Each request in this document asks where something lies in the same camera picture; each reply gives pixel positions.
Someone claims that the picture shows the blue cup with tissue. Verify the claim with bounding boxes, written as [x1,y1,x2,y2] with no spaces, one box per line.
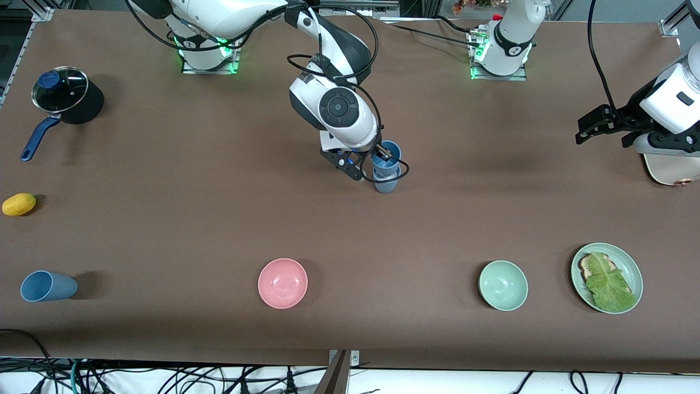
[374,166,401,194]

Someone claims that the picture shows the toast slice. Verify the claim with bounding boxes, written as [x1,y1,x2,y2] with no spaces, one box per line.
[579,253,635,296]

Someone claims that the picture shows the pink bowl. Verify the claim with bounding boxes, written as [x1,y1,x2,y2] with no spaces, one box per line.
[258,258,308,310]

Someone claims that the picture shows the green plate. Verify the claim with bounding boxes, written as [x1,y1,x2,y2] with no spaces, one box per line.
[571,242,644,315]

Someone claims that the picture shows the grey background device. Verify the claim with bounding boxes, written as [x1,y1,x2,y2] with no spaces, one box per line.
[319,0,400,19]

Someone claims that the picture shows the green lettuce leaf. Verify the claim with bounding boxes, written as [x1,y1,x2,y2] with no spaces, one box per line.
[585,252,638,313]

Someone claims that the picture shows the colourful background objects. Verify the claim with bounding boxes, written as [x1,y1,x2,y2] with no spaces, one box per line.
[452,0,494,15]

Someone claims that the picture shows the green bowl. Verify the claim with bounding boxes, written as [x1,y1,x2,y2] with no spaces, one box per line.
[479,260,529,312]

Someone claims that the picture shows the dark beam under table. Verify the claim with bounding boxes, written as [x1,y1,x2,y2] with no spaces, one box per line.
[314,350,351,394]

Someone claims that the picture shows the glass lid with blue knob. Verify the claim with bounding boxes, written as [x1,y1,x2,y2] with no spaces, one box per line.
[31,66,89,114]

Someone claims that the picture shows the yellow lemon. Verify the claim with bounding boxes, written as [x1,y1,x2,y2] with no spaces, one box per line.
[2,193,37,217]

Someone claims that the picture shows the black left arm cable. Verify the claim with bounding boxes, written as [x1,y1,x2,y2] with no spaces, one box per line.
[587,0,620,114]

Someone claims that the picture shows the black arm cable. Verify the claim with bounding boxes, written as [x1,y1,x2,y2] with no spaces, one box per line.
[587,0,620,114]
[125,0,410,184]

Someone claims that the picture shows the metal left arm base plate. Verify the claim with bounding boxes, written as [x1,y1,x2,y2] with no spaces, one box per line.
[469,28,529,82]

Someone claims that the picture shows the aluminium frame profile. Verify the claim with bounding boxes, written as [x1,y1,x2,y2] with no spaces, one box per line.
[658,0,691,38]
[0,8,54,106]

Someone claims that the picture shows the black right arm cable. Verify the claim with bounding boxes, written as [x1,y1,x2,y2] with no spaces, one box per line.
[125,0,410,184]

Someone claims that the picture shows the black cable on table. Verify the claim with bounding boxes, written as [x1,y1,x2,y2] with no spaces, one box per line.
[383,23,477,45]
[435,15,482,37]

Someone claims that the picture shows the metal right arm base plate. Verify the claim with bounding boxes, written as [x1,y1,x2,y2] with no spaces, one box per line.
[181,47,242,75]

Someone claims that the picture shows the silver table bracket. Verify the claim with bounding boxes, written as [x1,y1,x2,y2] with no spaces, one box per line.
[328,350,360,368]

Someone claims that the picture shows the black pot with blue handle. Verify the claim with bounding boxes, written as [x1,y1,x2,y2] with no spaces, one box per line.
[20,66,105,163]

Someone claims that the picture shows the black looped floor cable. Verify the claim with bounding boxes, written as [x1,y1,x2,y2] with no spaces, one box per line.
[0,328,60,394]

